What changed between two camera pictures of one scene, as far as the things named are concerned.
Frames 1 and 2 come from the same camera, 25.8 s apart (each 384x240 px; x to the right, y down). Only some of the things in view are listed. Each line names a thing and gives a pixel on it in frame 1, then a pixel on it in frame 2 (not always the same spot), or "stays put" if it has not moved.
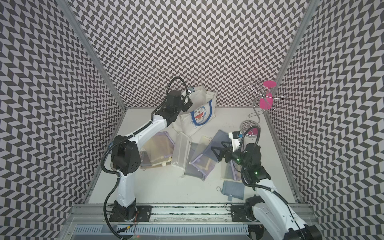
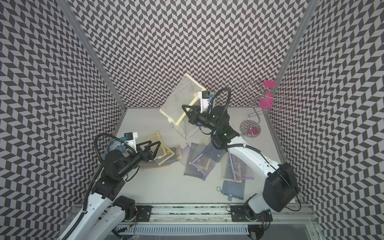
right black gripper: [228, 151] -> [193, 117]
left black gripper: [187, 105] -> [150, 156]
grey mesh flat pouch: [190, 169] stays put
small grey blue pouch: [232, 189] stays put
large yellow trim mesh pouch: [162, 161] -> [184, 93]
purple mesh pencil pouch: [204, 164] stays put
